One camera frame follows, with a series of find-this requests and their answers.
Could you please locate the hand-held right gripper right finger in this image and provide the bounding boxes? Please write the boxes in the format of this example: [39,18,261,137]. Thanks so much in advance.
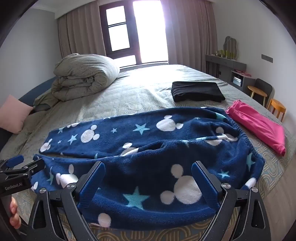
[191,161,272,241]

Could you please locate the grey dresser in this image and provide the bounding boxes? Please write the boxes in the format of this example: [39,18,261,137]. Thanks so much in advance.
[205,54,247,80]

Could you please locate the grey open shelf cabinet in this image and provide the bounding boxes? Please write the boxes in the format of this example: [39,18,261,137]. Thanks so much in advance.
[230,71,256,93]

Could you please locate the pink folded pants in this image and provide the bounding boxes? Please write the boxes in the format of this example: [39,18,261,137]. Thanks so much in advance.
[225,99,287,157]

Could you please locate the black folded pants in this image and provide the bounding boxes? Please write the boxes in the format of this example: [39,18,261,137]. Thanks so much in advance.
[171,81,226,103]

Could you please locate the grey chair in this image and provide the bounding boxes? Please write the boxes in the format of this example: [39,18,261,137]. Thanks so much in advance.
[254,78,273,107]

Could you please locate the person's left hand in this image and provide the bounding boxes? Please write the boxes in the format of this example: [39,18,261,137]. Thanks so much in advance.
[9,197,22,230]

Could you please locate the dark-framed window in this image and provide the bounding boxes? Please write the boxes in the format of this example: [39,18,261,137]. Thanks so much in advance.
[99,0,168,68]

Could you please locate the bed with patterned cover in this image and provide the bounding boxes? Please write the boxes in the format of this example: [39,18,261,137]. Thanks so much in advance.
[0,64,296,241]

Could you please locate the grey-green crumpled sheet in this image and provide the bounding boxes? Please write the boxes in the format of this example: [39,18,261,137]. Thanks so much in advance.
[33,91,58,114]

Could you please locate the round wooden stool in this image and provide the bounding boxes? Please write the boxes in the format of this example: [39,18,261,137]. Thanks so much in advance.
[247,85,267,106]

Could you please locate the pink pillow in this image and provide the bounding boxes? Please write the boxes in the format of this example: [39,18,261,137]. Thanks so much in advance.
[0,95,34,134]

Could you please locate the rolled grey duvet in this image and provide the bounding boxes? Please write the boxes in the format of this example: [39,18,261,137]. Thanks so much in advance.
[51,53,121,102]

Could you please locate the wide beige curtain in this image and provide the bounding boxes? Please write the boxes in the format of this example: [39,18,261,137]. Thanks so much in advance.
[159,0,219,75]

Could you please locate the dark blue headboard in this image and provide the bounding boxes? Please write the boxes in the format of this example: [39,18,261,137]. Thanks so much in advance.
[0,76,58,151]

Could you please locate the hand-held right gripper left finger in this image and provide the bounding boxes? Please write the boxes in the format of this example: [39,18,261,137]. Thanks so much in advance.
[20,161,106,241]

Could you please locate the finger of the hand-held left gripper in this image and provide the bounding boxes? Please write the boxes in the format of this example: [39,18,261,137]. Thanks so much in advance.
[14,158,46,180]
[0,155,25,173]

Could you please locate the orange wooden stool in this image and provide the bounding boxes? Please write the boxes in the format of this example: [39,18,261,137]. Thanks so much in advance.
[266,98,287,123]

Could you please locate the narrow beige curtain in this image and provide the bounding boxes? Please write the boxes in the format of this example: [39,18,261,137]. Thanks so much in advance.
[57,5,107,59]

